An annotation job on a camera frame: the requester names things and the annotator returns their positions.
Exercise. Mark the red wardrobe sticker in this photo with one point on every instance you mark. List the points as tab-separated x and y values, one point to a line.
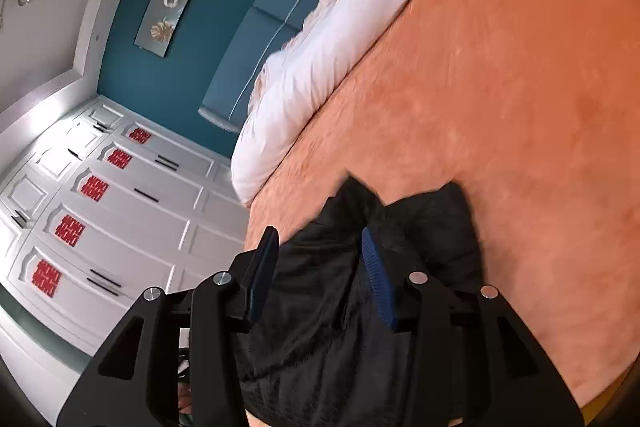
69	231
94	188
140	135
120	157
46	278

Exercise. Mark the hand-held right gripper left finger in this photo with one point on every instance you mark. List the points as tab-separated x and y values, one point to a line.
260	279

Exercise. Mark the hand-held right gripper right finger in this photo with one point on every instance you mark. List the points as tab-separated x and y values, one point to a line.
376	279

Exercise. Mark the white duvet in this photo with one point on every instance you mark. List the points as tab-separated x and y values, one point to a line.
310	72

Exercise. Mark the white panelled wardrobe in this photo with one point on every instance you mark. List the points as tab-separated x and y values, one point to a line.
150	217

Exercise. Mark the orange plush blanket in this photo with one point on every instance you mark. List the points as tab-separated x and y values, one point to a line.
500	107

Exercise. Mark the black quilted jacket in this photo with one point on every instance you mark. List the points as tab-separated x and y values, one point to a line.
320	307

